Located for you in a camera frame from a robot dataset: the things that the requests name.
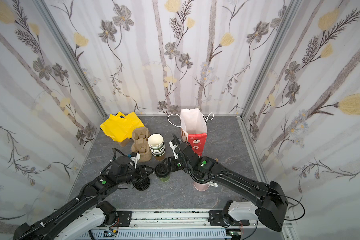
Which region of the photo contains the black plastic cup lid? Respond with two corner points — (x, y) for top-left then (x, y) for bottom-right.
(155, 163), (170, 178)

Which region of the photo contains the green paper coffee cup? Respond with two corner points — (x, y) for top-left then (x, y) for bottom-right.
(159, 175), (170, 182)

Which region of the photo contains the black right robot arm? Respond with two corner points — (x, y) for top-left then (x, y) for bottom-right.
(166, 134), (289, 232)

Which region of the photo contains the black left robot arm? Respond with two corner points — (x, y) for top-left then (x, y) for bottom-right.
(13, 148), (155, 240)

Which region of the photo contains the stack of black cup lids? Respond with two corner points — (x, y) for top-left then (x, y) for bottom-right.
(134, 180), (151, 191)

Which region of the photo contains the stack of paper cups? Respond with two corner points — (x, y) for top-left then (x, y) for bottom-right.
(148, 134), (166, 161)

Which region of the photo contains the red white paper gift bag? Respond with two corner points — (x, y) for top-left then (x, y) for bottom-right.
(168, 108), (215, 157)

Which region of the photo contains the stack of pulp cup carriers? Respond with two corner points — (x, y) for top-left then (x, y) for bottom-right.
(131, 127), (152, 162)

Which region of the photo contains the pink cup with utensils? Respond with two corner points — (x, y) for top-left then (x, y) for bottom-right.
(194, 181), (219, 192)

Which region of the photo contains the brown cardboard napkin box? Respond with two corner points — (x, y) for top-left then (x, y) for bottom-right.
(119, 138), (130, 148)

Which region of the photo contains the yellow napkin stack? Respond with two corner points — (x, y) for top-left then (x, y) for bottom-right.
(101, 112), (144, 143)

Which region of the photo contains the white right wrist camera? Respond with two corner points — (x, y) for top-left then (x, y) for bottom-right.
(170, 143), (179, 159)

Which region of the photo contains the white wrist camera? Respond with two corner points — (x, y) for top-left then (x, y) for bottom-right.
(170, 143), (179, 159)
(128, 153), (141, 169)

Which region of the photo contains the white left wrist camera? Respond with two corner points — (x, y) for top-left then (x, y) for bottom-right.
(128, 153), (141, 169)

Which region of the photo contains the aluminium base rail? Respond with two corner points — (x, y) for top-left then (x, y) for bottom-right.
(43, 208), (295, 240)

